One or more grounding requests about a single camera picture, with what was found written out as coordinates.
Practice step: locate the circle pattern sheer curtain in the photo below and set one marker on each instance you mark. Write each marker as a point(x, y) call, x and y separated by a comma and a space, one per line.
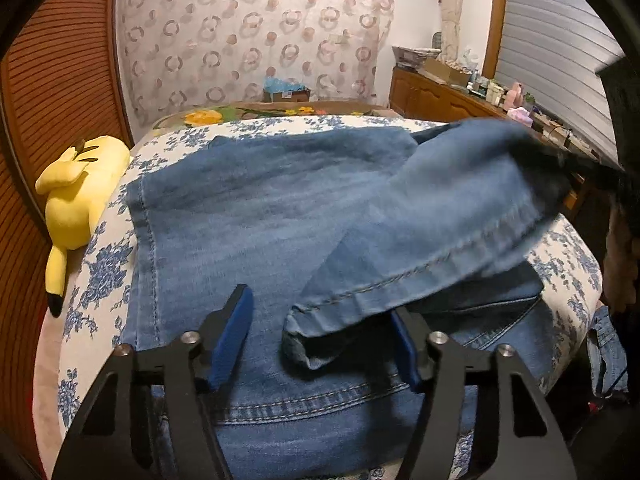
point(176, 55)

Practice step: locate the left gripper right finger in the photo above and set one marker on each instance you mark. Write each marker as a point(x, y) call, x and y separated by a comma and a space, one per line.
point(515, 435)

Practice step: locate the cardboard box with blue bag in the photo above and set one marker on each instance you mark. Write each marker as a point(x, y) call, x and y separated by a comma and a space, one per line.
point(284, 90)

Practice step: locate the beige tied side curtain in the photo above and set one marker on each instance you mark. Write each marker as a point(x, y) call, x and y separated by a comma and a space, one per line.
point(450, 16)

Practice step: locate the pink bottle on sideboard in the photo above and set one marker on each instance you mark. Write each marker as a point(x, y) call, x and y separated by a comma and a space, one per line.
point(514, 97)

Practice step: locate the long wooden sideboard cabinet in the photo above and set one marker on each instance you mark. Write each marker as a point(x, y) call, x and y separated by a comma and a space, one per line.
point(414, 96)

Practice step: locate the grey window roller blind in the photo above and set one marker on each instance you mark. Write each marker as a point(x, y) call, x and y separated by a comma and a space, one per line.
point(554, 48)

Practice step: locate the person's hand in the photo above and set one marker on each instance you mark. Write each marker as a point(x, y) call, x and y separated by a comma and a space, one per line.
point(621, 263)

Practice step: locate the blue floral white bedsheet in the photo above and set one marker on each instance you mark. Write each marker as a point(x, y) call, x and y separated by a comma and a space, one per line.
point(95, 279)

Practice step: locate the brown louvered wardrobe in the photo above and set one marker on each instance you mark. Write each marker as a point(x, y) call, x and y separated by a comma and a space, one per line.
point(59, 85)

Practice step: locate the pink tissue pack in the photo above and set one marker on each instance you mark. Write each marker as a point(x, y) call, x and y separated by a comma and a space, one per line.
point(520, 115)

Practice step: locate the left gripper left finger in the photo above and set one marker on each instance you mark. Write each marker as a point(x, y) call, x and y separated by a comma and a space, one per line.
point(145, 411)

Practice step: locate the yellow Pikachu plush toy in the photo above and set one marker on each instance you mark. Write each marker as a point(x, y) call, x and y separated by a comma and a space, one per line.
point(77, 187)

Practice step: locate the colourful flower pattern blanket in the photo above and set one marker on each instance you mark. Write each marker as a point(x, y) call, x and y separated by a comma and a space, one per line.
point(217, 115)

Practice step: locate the blue denim jeans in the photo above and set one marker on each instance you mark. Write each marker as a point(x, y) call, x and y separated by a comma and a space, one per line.
point(340, 259)

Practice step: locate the stack of papers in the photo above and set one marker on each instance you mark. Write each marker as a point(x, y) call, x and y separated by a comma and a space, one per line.
point(413, 59)

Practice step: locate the cardboard box on sideboard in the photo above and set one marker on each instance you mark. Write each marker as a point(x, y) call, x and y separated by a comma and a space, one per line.
point(445, 72)

